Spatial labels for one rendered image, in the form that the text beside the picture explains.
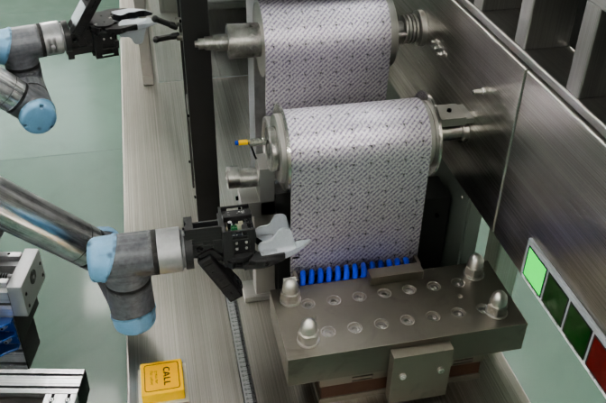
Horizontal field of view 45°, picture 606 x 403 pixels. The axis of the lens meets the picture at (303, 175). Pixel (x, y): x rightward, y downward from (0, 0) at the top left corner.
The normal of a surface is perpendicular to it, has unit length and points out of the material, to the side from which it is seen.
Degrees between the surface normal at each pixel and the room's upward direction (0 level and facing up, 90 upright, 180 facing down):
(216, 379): 0
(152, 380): 0
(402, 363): 90
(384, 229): 90
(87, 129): 0
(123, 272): 90
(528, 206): 90
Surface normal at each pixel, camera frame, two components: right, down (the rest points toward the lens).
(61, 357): 0.01, -0.83
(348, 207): 0.21, 0.55
